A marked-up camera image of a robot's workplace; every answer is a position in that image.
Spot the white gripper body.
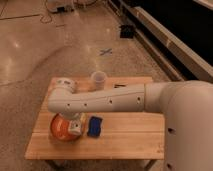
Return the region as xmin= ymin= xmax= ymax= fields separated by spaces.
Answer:
xmin=62 ymin=113 xmax=86 ymax=136

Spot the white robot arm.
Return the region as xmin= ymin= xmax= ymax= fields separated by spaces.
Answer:
xmin=48 ymin=79 xmax=213 ymax=171

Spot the orange ceramic bowl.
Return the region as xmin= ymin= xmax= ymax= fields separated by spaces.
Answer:
xmin=50 ymin=114 xmax=84 ymax=141

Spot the blue sponge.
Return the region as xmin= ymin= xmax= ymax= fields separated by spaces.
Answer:
xmin=87 ymin=116 xmax=102 ymax=137

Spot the clear plastic cup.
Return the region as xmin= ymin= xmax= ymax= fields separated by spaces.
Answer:
xmin=91 ymin=71 xmax=107 ymax=90

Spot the wooden table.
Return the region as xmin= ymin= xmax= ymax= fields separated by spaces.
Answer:
xmin=24 ymin=76 xmax=166 ymax=170

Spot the black box on floor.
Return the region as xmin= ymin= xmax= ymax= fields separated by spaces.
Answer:
xmin=120 ymin=25 xmax=134 ymax=38

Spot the white device on floor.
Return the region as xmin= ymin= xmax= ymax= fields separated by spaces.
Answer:
xmin=46 ymin=0 xmax=75 ymax=13

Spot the black floor cable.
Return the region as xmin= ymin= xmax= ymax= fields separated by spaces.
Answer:
xmin=39 ymin=0 xmax=54 ymax=25

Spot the long metal rail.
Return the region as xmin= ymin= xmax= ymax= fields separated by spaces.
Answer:
xmin=107 ymin=0 xmax=213 ymax=82

